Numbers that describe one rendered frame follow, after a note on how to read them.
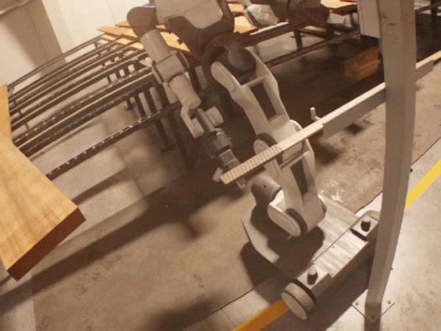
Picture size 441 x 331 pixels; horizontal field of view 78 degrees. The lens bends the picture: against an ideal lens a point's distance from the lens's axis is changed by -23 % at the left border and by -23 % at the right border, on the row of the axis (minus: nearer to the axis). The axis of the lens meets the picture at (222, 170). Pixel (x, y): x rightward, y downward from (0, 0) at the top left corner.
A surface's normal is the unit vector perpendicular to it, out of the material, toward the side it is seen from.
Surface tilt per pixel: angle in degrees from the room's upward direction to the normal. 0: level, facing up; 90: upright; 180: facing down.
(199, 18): 57
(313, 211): 70
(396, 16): 90
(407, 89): 90
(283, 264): 0
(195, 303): 0
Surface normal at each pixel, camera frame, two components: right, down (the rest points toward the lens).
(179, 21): -0.49, 0.50
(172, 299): -0.25, -0.77
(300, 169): 0.52, 0.30
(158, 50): 0.05, 0.04
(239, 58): 0.31, -0.13
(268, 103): 0.43, 0.08
